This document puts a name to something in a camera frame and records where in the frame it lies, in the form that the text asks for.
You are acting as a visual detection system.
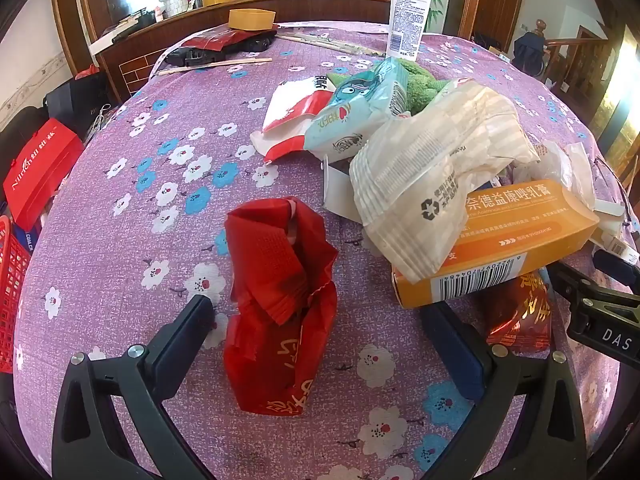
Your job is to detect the eyeglasses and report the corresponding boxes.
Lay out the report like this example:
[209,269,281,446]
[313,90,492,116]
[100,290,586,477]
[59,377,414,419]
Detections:
[594,156,637,231]

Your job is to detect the white small package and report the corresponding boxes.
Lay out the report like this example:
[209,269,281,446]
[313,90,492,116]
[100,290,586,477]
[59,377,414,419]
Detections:
[592,199,632,261]

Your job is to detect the wooden chopstick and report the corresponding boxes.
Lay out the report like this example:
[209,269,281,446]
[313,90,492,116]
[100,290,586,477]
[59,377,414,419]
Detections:
[157,57,273,76]

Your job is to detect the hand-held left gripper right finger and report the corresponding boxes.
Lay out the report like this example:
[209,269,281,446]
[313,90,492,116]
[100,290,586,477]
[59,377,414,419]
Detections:
[419,301,587,480]

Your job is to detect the red pouch on black item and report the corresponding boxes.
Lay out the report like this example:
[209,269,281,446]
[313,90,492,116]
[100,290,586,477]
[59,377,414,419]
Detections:
[165,30,278,67]

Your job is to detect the red plastic basket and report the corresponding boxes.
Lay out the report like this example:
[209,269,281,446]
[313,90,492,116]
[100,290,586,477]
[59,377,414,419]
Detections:
[0,215,32,375]

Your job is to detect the red snack wrapper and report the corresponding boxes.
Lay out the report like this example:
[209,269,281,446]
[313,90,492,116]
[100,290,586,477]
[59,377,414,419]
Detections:
[222,197,339,417]

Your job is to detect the dark navy paper bag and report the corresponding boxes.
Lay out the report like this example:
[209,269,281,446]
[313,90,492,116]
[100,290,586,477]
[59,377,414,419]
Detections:
[44,72,118,136]

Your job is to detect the orange carton box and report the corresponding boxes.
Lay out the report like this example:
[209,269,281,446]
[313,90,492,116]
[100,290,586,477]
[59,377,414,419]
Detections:
[391,178,601,310]

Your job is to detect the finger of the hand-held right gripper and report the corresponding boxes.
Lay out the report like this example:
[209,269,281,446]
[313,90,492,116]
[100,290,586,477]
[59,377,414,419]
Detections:
[593,249,640,291]
[547,262,640,313]

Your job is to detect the wooden stair railing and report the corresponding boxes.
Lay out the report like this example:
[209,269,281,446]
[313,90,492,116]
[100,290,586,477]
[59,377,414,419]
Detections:
[532,19,616,106]

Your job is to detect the white lotion tube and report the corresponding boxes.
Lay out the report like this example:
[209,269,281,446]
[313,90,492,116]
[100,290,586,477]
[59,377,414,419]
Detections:
[386,0,439,61]

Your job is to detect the yellow box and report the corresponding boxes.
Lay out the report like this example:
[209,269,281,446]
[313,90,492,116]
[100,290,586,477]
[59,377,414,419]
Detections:
[228,8,277,32]

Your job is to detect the green plush toy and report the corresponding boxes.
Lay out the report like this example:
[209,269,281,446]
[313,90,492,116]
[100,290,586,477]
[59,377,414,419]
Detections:
[327,62,453,116]

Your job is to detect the dark red packet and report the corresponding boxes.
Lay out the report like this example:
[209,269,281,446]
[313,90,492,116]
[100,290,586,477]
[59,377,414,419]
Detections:
[187,27,253,53]

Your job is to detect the beige striped plastic bag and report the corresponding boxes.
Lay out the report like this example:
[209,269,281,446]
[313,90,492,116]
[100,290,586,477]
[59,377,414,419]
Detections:
[348,80,541,283]

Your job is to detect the blue jacket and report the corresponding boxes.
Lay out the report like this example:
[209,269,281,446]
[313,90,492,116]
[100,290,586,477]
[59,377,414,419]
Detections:
[512,32,548,78]

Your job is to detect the light blue tissue packet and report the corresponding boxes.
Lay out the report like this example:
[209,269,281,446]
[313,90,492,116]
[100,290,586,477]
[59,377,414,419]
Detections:
[303,57,416,163]

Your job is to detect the wrapped bamboo sticks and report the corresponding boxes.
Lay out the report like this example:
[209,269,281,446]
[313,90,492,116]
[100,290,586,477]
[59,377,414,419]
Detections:
[275,32,386,58]

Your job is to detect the red and gold snack packet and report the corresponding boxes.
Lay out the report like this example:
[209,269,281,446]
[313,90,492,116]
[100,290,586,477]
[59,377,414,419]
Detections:
[477,270,553,358]

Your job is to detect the red gift bag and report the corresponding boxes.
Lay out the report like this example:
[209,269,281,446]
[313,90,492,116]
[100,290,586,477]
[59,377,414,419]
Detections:
[2,118,85,232]

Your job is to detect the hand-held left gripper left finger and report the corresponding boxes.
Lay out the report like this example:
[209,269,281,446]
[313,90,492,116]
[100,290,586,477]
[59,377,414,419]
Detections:
[51,295,217,480]

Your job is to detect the wooden door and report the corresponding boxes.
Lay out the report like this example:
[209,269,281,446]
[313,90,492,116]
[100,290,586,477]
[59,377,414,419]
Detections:
[472,0,526,51]

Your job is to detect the wooden counter with brick panel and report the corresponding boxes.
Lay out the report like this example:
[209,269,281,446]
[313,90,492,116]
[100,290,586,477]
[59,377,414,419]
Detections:
[80,0,392,103]

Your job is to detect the clear plastic wrapper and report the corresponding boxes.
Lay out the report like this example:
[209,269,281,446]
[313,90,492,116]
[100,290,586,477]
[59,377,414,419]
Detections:
[510,140,598,211]

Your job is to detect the purple floral tablecloth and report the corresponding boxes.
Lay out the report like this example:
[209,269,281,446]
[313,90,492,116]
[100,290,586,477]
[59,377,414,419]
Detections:
[12,22,626,480]

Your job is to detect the stack of books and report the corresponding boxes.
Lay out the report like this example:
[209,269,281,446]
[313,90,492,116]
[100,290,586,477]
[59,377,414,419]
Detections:
[90,9,161,55]

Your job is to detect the red and white wrapper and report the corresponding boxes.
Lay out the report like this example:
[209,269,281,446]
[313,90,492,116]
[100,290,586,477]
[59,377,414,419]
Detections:
[250,74,336,165]

